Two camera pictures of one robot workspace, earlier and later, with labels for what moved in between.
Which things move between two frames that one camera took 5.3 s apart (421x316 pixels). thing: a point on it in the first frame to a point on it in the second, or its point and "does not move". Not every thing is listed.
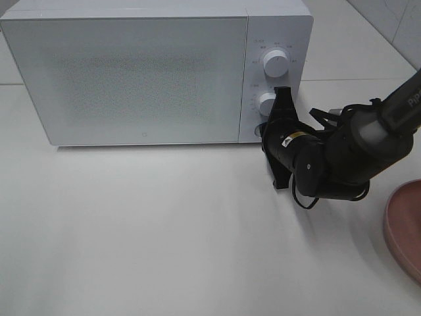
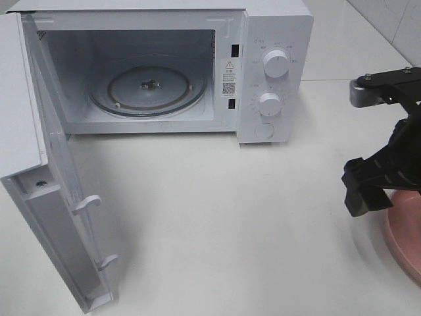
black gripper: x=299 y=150 to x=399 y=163
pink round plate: x=402 y=228 does not move
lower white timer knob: x=266 y=102 does not move
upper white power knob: x=275 y=63 does not move
